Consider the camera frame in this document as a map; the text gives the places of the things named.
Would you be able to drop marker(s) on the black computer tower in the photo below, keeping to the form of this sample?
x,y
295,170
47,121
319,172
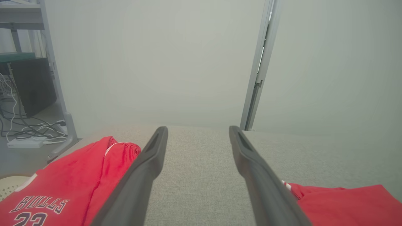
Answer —
x,y
34,84

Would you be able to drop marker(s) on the grey metal desk leg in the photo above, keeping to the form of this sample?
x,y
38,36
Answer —
x,y
56,78

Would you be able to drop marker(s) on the grey desk shelf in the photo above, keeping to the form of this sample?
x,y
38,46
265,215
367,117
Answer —
x,y
19,15

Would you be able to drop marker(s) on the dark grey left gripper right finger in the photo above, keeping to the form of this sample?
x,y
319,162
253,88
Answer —
x,y
263,188

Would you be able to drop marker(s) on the red Bulls jersey white sleeves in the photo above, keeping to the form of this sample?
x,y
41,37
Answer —
x,y
345,207

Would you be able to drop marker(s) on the cream perforated laundry basket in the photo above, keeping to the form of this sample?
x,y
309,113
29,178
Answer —
x,y
11,186

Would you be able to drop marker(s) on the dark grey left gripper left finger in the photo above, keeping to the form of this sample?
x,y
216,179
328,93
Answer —
x,y
138,182

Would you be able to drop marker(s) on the white power strip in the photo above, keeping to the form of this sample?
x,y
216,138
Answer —
x,y
25,143

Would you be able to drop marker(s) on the grey fabric sofa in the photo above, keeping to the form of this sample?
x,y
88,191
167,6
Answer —
x,y
198,175

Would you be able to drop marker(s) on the red Bulls shorts white stripe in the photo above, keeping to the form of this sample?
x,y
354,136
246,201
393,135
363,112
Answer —
x,y
72,182

